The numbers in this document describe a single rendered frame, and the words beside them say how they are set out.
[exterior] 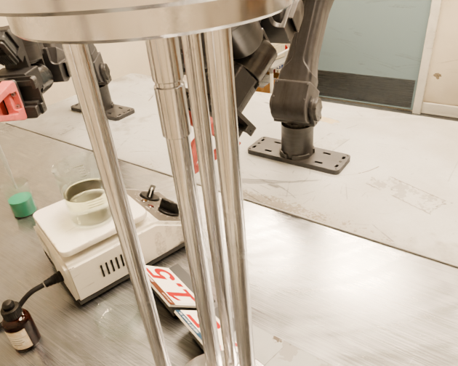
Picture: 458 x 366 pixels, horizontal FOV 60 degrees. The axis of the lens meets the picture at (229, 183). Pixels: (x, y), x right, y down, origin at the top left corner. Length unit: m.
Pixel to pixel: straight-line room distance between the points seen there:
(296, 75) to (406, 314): 0.43
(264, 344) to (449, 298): 0.23
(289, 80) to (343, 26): 2.74
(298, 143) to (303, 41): 0.18
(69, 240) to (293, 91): 0.44
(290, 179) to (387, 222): 0.19
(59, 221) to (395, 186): 0.54
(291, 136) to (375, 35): 2.67
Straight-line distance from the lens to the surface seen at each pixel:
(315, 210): 0.66
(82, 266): 0.53
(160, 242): 0.57
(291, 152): 0.78
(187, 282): 0.55
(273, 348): 0.47
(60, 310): 0.58
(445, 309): 0.55
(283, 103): 0.73
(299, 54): 0.75
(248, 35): 0.51
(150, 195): 0.63
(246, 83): 0.53
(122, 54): 2.55
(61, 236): 0.54
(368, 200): 0.70
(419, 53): 3.35
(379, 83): 3.47
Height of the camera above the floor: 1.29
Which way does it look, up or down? 32 degrees down
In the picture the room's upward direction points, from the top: 5 degrees counter-clockwise
